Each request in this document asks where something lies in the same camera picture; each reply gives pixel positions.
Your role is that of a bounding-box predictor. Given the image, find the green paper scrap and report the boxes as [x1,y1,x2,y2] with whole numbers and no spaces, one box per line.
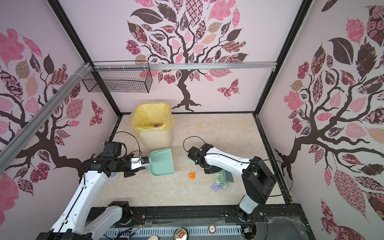
[216,173,227,190]

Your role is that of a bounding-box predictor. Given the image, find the purple paper scrap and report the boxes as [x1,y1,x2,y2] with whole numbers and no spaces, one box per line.
[211,183,227,192]

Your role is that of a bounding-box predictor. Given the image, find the small orange scrap front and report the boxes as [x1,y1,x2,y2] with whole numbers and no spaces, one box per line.
[189,172,196,180]

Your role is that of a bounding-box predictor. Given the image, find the light green scrap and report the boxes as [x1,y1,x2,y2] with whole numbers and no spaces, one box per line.
[188,159,195,166]

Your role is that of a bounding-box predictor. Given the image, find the green plastic dustpan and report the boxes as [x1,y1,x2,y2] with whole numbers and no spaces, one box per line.
[145,148,175,176]

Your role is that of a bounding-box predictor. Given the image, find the green hand brush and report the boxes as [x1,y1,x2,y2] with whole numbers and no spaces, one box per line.
[221,170,234,183]

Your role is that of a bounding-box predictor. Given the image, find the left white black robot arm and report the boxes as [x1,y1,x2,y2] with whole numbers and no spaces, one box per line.
[37,142,151,240]

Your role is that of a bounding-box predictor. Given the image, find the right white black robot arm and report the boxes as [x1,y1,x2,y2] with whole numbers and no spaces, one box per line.
[187,143,277,215]

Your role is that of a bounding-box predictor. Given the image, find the cream trash bin yellow bag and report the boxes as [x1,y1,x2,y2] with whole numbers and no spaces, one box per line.
[132,102,175,151]

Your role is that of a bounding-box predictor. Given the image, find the red white round sticker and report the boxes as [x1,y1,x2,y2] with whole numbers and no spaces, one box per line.
[208,225,217,235]

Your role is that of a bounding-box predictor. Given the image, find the metal can top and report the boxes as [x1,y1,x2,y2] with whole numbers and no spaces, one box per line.
[174,228,189,240]

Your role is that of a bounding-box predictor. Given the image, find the grey slotted cable duct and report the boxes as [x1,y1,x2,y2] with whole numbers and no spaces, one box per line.
[100,226,244,240]

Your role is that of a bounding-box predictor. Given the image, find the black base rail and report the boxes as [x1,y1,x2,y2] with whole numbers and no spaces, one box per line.
[86,204,315,240]

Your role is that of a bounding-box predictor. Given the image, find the black wire basket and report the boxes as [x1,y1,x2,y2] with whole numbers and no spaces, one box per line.
[82,60,153,94]

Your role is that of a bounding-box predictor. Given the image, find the aluminium rail back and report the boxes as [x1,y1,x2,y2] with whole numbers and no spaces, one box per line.
[94,62,277,71]

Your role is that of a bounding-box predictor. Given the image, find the aluminium rail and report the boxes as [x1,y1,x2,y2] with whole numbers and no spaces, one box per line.
[94,62,277,71]
[1,63,92,173]

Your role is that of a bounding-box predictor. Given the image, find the aluminium rail left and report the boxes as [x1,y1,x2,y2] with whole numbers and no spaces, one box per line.
[1,63,92,173]

